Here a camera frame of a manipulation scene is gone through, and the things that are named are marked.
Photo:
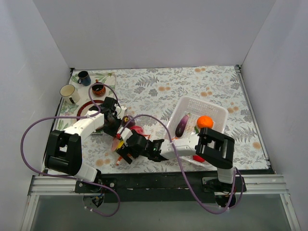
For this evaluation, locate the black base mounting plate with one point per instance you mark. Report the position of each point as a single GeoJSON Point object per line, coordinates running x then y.
{"type": "Point", "coordinates": [160, 187]}

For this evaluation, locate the clear zip top bag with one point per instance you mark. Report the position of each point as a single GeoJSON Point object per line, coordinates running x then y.
{"type": "Point", "coordinates": [134, 124]}

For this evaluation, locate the red rimmed plate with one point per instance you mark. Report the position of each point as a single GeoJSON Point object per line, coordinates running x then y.
{"type": "Point", "coordinates": [85, 107]}

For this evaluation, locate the cream enamel mug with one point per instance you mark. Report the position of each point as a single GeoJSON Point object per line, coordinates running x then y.
{"type": "Point", "coordinates": [70, 94]}

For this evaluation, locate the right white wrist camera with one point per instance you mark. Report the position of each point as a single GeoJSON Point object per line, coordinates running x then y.
{"type": "Point", "coordinates": [124, 134]}

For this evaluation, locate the aluminium frame rail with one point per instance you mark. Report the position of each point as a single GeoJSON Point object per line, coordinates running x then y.
{"type": "Point", "coordinates": [255, 184]}

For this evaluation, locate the floral patterned tablecloth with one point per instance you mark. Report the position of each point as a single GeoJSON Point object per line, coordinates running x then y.
{"type": "Point", "coordinates": [152, 95]}

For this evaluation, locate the orange fake mandarin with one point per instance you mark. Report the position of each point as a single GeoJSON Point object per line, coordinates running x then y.
{"type": "Point", "coordinates": [205, 122]}

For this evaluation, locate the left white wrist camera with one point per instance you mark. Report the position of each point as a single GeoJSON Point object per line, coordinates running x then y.
{"type": "Point", "coordinates": [122, 111]}

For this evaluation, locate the red fake strawberry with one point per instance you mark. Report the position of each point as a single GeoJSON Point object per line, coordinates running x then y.
{"type": "Point", "coordinates": [198, 159]}

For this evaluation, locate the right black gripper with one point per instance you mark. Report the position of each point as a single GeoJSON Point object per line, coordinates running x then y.
{"type": "Point", "coordinates": [126, 154]}

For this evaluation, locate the purple fake eggplant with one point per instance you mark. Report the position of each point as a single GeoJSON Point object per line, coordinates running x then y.
{"type": "Point", "coordinates": [182, 125]}

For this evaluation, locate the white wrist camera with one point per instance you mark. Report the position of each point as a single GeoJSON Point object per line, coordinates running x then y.
{"type": "Point", "coordinates": [122, 111]}
{"type": "Point", "coordinates": [124, 134]}

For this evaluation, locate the leaf patterned serving tray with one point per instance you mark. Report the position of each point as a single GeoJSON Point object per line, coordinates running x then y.
{"type": "Point", "coordinates": [67, 110]}

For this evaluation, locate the red fake apple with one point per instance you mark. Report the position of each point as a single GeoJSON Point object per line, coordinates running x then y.
{"type": "Point", "coordinates": [138, 129]}

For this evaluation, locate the dark blue mug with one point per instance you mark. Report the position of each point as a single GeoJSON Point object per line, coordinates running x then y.
{"type": "Point", "coordinates": [84, 78]}

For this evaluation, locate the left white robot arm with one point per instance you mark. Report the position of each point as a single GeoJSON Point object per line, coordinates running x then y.
{"type": "Point", "coordinates": [64, 147]}

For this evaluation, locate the fake watermelon slice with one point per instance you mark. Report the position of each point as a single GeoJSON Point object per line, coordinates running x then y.
{"type": "Point", "coordinates": [115, 145]}

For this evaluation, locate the yellow fake lemon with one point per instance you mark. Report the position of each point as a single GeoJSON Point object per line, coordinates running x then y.
{"type": "Point", "coordinates": [120, 145]}

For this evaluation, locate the brown orange small cup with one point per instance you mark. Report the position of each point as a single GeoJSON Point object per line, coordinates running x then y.
{"type": "Point", "coordinates": [99, 89]}

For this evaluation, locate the dark purple fake fruit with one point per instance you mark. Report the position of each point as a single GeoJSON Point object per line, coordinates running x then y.
{"type": "Point", "coordinates": [125, 120]}

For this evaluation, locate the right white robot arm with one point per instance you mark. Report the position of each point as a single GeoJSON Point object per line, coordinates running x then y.
{"type": "Point", "coordinates": [212, 146]}

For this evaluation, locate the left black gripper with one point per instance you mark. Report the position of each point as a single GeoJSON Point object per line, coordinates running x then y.
{"type": "Point", "coordinates": [110, 129]}

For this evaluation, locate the white perforated plastic basket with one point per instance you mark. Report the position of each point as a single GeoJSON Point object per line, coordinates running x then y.
{"type": "Point", "coordinates": [196, 108]}

